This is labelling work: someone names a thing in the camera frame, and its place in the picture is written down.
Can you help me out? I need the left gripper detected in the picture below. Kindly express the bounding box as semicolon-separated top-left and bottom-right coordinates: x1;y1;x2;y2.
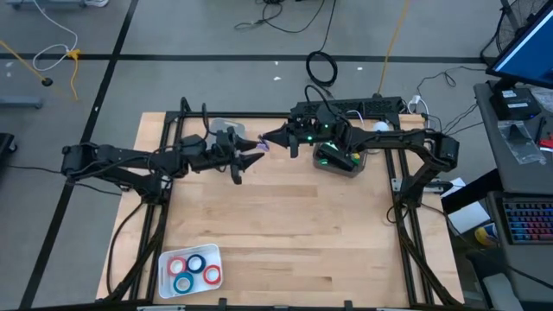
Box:
179;124;266;186

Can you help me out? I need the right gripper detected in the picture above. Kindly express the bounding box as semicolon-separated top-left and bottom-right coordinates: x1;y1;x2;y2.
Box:
262;105;349;159

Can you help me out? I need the black stapler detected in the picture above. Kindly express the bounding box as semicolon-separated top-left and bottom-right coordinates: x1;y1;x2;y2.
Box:
317;144;354;172

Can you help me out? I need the dark blue tape roll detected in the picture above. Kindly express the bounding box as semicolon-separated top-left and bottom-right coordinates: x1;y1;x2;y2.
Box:
186;253;207;275

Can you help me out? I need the red tape roll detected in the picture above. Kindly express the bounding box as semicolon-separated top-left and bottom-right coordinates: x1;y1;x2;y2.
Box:
201;263;223;285

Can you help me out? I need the pink tape roll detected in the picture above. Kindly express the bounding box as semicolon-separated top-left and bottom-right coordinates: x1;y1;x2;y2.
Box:
166;256;188;277

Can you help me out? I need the teal tape roll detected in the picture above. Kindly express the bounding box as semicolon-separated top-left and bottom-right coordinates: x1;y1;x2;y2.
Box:
172;271;194;295

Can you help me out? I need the grey plastic bin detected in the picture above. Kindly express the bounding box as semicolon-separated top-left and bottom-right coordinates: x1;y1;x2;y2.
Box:
206;117;247;143

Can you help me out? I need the brown translucent plastic bin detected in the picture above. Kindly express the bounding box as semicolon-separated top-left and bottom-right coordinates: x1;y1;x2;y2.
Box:
311;142;368;178

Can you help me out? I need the white bulb table lamp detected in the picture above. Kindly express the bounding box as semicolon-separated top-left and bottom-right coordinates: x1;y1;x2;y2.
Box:
366;120;391;156

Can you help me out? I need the black perforated metal box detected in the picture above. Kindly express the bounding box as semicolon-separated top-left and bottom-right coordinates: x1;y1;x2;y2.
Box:
296;96;404;117

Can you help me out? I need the white plastic tray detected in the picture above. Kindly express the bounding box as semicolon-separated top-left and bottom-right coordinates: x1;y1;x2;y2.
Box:
157;243;225;300

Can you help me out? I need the white paper sheet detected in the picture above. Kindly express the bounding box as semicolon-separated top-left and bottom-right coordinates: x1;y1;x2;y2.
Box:
446;200;492;236

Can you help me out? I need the grey metal cart base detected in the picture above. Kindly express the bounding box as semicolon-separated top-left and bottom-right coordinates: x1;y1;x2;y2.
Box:
0;96;45;111
6;0;90;11

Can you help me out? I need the black mini computer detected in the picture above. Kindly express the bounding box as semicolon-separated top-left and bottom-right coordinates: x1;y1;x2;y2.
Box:
488;86;542;121

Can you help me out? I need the clear plastic bag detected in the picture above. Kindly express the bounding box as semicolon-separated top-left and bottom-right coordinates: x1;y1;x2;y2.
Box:
496;119;547;166

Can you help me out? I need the black caster base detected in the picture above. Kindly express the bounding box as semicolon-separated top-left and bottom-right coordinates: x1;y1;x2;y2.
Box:
0;132;18;170

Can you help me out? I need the black floor fan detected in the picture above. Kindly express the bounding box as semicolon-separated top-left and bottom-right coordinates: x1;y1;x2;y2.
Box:
479;0;549;67

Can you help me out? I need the grey desk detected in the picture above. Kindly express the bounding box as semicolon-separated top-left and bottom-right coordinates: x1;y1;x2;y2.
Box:
473;79;553;303

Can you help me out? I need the computer monitor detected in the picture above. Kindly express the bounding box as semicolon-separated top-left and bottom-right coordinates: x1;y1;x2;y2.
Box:
486;0;553;91

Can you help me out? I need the backlit computer keyboard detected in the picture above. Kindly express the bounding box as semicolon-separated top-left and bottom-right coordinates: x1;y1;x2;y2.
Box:
502;197;553;245

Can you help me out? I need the black aluminium table frame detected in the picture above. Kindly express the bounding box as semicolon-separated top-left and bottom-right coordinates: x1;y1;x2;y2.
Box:
103;97;463;308

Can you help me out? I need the coiled black cable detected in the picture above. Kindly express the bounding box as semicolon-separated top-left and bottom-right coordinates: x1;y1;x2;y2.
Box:
304;50;340;99

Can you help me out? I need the black floor cable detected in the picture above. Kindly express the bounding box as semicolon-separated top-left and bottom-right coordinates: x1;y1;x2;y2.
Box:
233;0;338;35

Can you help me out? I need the white power adapter cable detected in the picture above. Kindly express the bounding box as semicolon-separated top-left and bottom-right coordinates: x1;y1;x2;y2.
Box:
405;93;432;134

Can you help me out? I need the yellow hanging cable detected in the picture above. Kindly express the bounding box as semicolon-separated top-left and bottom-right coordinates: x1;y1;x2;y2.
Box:
376;0;410;97

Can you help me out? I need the black cable bundle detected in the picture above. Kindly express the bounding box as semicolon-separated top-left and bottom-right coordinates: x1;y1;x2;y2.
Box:
415;64;488;150

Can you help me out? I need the yellow floor cord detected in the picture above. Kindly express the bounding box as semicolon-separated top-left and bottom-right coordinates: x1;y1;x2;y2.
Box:
64;48;82;102

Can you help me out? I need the white floor cable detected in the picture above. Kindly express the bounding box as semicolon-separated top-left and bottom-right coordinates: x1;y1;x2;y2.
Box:
31;0;79;73

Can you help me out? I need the yellow cord with black end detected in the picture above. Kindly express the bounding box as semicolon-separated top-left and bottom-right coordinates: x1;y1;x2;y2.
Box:
0;40;54;88

